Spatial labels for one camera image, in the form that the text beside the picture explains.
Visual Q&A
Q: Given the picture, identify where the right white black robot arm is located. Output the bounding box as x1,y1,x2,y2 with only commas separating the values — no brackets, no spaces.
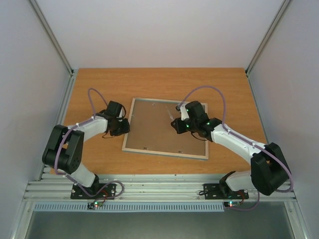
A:
171,101,292,198

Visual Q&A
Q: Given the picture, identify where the right circuit board with LEDs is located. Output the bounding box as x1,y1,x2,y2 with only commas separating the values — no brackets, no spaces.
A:
224,201,243,208

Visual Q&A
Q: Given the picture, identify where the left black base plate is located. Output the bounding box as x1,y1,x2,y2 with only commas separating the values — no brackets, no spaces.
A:
70,183,116,200

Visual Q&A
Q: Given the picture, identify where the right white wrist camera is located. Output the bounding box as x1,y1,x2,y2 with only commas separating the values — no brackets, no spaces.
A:
176,103,189,121

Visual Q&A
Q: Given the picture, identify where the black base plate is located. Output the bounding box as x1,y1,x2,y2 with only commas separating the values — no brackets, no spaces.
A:
70,183,116,200
201,183,249,200

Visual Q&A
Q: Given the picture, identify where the right aluminium corner post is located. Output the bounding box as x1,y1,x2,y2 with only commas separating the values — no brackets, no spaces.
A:
245,0,293,76

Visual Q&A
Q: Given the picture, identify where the left circuit board with LEDs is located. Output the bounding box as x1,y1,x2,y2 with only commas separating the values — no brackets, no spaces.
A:
87,202,104,210

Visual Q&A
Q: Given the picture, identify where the aluminium corner post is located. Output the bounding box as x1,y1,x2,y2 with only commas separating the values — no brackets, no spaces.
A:
245,0,293,76
27,0,75,77

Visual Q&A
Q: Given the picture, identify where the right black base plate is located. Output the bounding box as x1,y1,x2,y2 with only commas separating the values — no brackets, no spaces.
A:
201,183,249,200

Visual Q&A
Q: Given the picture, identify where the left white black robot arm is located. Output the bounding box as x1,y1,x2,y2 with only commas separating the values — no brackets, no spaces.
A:
42,101,130,198

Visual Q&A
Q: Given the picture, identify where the turquoise picture frame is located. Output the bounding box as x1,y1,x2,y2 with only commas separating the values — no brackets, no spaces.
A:
122,98,209,160

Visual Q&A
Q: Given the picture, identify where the left aluminium corner post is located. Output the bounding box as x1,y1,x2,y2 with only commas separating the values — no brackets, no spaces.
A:
27,0,75,77

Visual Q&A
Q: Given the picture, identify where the circuit board with leds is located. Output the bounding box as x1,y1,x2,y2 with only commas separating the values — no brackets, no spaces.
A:
224,201,243,208
87,202,104,210

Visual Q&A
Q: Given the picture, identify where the grey slotted cable duct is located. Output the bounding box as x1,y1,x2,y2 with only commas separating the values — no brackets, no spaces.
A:
33,202,224,213

